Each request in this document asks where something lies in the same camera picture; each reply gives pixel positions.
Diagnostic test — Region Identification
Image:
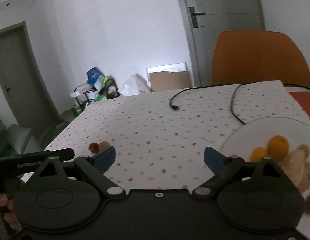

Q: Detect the small tangerine row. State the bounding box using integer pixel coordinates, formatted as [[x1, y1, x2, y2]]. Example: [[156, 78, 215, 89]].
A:
[[250, 147, 268, 163]]

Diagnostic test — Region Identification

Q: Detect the large orange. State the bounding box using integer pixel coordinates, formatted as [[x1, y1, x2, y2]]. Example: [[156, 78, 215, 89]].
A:
[[267, 135, 290, 161]]

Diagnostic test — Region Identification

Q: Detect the green kiwi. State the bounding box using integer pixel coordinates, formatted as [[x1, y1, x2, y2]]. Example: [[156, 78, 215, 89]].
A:
[[298, 144, 310, 159]]

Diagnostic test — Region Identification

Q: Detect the person's left hand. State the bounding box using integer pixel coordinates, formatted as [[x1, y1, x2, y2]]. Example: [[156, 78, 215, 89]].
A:
[[0, 179, 25, 231]]

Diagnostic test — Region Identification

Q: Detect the small dark red plum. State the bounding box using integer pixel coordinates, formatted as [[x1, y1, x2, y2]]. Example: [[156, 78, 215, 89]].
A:
[[89, 142, 99, 154]]

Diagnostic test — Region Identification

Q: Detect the brown round kiwi far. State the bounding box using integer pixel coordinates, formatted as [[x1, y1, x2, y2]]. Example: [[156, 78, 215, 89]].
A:
[[98, 141, 110, 152]]

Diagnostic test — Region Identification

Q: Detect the grey sofa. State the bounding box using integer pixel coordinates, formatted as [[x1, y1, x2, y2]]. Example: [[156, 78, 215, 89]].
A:
[[0, 119, 69, 158]]

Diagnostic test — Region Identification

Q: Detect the white round plate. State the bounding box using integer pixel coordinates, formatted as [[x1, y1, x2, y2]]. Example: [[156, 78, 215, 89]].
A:
[[219, 116, 310, 221]]

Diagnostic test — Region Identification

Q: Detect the dotted white tablecloth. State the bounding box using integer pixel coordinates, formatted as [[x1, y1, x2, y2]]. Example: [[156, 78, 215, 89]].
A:
[[48, 81, 310, 190]]

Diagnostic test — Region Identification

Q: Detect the blue white bag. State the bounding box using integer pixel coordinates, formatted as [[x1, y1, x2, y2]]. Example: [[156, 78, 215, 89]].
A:
[[86, 67, 105, 92]]

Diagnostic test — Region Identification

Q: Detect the clear plastic bag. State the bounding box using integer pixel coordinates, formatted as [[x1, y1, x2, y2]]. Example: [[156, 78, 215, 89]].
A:
[[118, 75, 150, 97]]

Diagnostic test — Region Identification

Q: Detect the grey-green left door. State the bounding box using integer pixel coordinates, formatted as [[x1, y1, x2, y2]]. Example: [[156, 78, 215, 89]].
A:
[[0, 22, 60, 139]]

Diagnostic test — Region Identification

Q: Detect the brown cardboard sheet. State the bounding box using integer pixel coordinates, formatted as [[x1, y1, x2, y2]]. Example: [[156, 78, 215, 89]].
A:
[[149, 72, 192, 92]]

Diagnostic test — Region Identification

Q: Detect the orange patterned tablecloth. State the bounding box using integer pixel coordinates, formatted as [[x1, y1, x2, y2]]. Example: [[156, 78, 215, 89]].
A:
[[286, 87, 310, 118]]

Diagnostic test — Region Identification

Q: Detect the orange chair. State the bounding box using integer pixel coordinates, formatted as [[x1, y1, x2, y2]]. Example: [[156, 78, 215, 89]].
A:
[[211, 30, 310, 87]]

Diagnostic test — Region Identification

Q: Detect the black wire shelf rack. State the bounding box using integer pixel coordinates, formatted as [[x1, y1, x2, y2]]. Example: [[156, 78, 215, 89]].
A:
[[70, 76, 121, 116]]

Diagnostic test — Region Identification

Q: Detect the black usb cable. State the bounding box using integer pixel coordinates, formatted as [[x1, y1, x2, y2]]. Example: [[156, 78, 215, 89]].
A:
[[168, 82, 310, 126]]

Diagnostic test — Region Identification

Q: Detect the grey door with handle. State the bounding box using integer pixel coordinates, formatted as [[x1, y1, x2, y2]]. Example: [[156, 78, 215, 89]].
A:
[[178, 0, 265, 86]]

